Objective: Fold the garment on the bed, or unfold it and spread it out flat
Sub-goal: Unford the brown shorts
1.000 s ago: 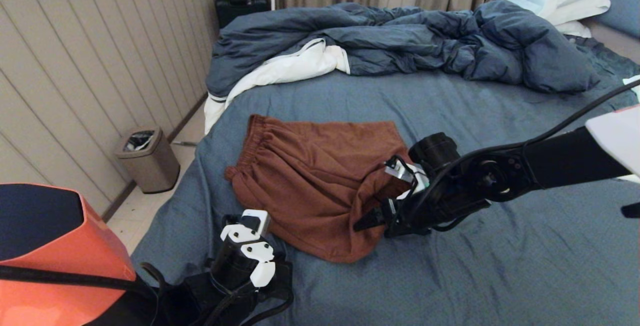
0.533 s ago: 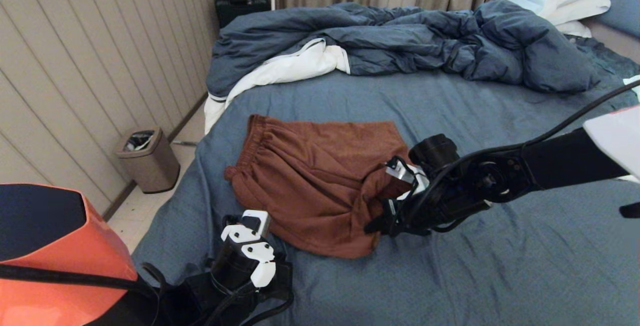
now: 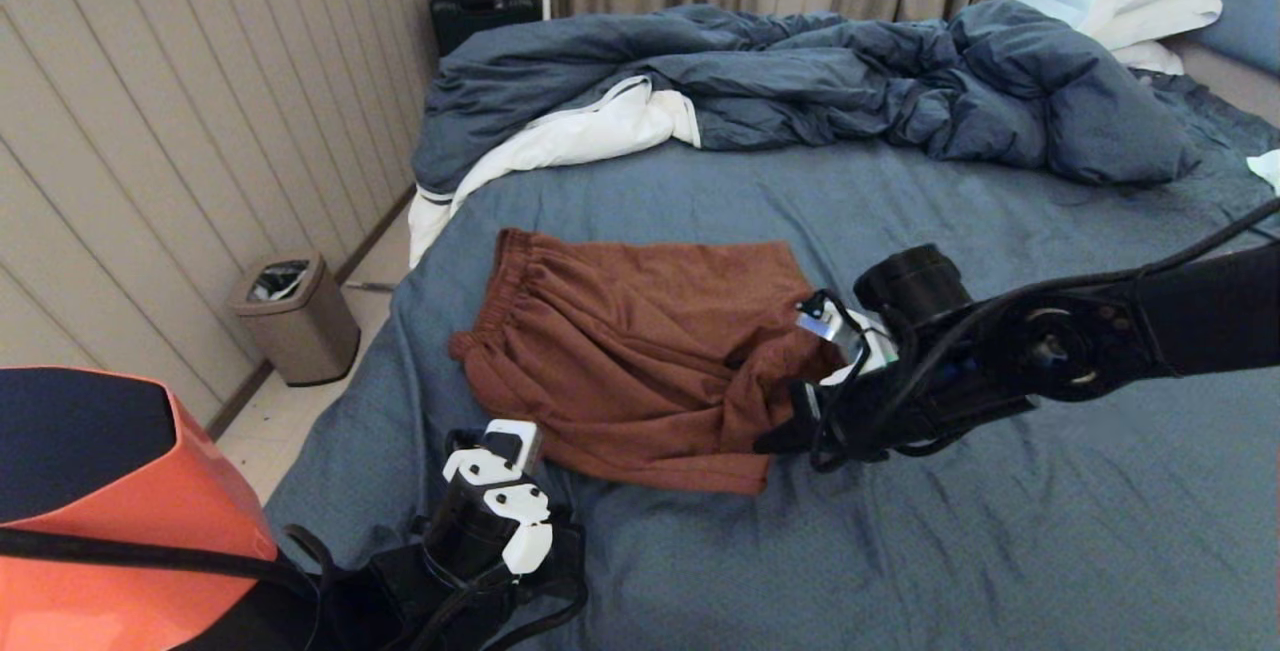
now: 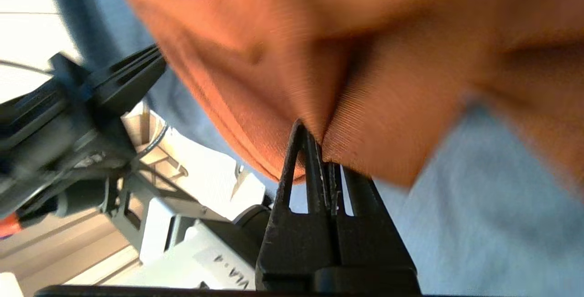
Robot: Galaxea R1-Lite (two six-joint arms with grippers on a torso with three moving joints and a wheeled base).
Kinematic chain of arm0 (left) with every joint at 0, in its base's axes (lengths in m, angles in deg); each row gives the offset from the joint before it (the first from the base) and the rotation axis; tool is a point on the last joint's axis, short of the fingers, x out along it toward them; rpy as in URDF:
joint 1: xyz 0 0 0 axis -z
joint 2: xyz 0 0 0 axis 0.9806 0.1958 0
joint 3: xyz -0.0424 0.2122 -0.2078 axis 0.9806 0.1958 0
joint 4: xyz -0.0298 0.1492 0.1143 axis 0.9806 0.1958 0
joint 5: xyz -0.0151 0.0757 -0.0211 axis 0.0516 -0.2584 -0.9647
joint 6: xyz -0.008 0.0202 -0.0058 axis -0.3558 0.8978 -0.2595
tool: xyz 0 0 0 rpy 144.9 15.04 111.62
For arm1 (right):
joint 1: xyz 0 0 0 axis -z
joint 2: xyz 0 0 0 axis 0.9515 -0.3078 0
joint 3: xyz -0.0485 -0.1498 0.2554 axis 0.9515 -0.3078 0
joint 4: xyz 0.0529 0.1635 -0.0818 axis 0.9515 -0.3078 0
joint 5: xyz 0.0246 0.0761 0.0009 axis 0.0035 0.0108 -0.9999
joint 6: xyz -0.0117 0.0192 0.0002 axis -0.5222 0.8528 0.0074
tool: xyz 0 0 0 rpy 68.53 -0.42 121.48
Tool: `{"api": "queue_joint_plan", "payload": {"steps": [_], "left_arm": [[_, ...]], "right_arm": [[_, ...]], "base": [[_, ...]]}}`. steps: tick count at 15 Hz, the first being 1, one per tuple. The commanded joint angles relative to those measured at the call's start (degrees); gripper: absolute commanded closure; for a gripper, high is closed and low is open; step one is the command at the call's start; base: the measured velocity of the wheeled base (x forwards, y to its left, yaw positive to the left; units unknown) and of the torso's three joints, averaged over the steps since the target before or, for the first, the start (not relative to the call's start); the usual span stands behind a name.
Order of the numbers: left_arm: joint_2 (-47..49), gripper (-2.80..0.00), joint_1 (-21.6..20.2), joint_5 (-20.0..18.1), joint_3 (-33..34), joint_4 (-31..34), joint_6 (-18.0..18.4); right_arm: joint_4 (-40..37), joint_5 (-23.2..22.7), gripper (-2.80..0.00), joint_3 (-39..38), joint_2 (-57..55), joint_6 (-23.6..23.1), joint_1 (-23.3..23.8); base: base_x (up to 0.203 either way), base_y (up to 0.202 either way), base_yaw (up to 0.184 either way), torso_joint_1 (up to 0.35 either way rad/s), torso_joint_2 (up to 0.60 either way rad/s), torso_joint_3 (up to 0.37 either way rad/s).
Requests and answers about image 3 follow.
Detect rust brown shorts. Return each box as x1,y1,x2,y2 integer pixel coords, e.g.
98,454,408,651
448,227,851,495

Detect blue bed sheet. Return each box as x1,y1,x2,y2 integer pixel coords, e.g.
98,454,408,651
213,71,1280,651

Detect beige trash bin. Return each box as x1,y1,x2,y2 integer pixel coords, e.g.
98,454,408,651
232,253,361,388

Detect black bin liner bag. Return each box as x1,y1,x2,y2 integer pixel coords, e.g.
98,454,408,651
250,263,311,305

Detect rumpled dark blue duvet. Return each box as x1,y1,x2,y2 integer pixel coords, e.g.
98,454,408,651
413,0,1201,196

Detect white blanket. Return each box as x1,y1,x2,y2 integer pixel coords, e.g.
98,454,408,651
408,77,701,270

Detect small white pillow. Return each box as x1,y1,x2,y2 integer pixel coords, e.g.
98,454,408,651
1110,41,1186,77

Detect flat white pillow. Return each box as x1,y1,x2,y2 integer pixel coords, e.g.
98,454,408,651
1090,0,1223,52

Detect black suitcase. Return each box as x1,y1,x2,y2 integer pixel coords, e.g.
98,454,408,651
431,0,542,57

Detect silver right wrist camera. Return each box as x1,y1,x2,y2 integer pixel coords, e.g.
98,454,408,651
796,291,899,384

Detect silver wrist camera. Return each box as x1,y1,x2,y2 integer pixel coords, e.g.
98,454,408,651
796,291,899,384
483,418,544,469

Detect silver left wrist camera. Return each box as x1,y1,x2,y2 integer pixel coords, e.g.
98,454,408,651
483,418,544,469

